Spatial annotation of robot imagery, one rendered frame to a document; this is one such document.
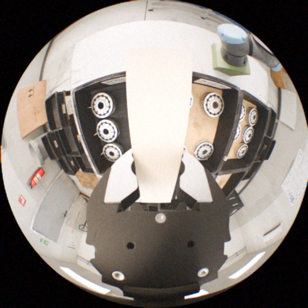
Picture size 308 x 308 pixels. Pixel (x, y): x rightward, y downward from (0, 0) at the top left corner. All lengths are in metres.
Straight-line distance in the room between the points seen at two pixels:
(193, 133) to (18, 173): 2.83
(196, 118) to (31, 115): 2.64
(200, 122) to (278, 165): 3.25
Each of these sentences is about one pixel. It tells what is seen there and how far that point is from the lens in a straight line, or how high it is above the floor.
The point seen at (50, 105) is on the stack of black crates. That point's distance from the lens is 1.39.
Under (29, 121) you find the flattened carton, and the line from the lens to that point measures 2.53.
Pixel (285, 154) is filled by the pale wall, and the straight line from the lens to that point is 3.44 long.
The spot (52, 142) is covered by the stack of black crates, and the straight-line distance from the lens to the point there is 1.50.
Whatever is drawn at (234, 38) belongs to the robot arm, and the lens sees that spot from 0.43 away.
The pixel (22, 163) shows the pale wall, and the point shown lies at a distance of 2.65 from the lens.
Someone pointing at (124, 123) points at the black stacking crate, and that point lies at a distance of 0.40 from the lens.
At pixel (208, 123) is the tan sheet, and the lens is 0.44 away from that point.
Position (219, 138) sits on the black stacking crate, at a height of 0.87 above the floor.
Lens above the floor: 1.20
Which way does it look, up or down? 57 degrees down
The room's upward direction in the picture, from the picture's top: 180 degrees counter-clockwise
